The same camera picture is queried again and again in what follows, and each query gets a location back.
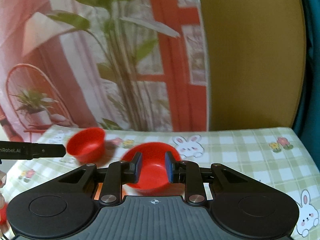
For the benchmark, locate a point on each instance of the printed backdrop poster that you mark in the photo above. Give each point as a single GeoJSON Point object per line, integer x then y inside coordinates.
{"type": "Point", "coordinates": [134, 65]}

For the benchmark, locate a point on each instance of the person hand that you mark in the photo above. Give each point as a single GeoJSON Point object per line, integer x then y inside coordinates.
{"type": "Point", "coordinates": [3, 204]}

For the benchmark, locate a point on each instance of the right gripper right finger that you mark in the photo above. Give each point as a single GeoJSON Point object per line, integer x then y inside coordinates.
{"type": "Point", "coordinates": [193, 177]}

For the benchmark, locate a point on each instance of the green checkered tablecloth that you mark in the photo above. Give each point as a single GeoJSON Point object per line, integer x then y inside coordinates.
{"type": "Point", "coordinates": [253, 152]}

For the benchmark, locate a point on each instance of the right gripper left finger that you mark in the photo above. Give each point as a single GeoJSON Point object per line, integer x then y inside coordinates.
{"type": "Point", "coordinates": [108, 181]}

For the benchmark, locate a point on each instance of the brown wooden board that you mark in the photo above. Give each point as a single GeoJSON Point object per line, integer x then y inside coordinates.
{"type": "Point", "coordinates": [256, 51]}

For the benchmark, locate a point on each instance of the red bowl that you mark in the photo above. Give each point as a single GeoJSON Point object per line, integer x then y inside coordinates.
{"type": "Point", "coordinates": [153, 177]}
{"type": "Point", "coordinates": [88, 145]}

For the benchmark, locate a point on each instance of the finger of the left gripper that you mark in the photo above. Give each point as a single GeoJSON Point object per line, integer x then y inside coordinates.
{"type": "Point", "coordinates": [36, 151]}

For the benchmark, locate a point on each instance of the teal curtain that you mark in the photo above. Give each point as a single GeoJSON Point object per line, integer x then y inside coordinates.
{"type": "Point", "coordinates": [307, 119]}

